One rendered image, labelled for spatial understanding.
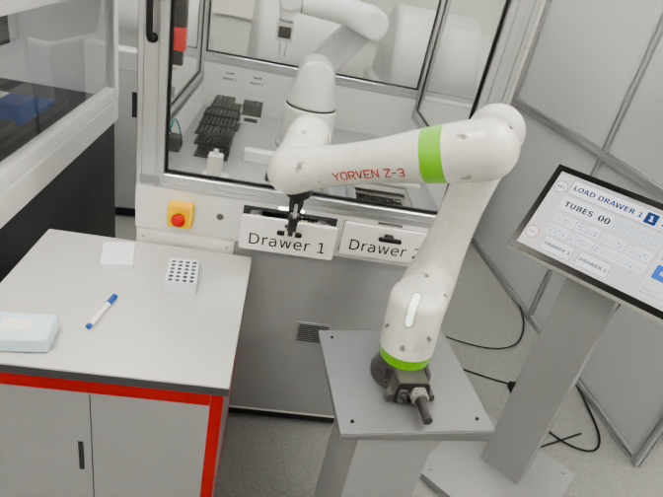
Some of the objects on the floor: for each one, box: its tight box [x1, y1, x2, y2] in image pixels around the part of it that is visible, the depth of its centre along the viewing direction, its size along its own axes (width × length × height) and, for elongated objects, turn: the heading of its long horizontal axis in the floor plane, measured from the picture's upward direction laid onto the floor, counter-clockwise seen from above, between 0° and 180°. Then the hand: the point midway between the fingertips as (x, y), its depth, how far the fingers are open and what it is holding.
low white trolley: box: [0, 229, 253, 497], centre depth 161 cm, size 58×62×76 cm
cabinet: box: [136, 226, 408, 423], centre depth 234 cm, size 95×103×80 cm
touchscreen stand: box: [419, 277, 620, 497], centre depth 186 cm, size 50×45×102 cm
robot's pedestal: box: [314, 420, 434, 497], centre depth 153 cm, size 30×30×76 cm
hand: (290, 232), depth 156 cm, fingers closed, pressing on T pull
